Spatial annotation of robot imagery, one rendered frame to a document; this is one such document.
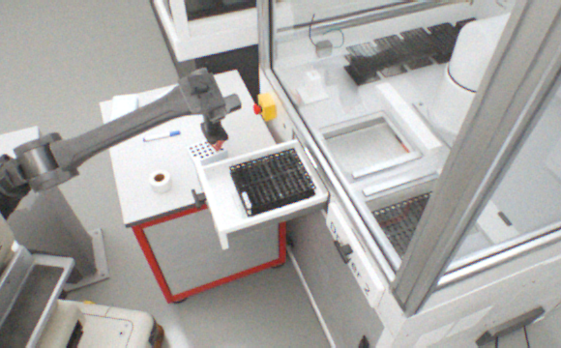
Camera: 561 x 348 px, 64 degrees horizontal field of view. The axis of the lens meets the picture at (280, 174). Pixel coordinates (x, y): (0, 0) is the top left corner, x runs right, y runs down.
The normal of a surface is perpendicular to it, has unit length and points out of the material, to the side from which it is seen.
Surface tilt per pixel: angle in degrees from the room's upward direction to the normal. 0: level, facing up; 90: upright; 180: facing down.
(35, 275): 0
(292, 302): 0
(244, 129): 0
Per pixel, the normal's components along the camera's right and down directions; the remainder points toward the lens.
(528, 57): -0.93, 0.29
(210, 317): 0.00, -0.63
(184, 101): -0.05, 0.14
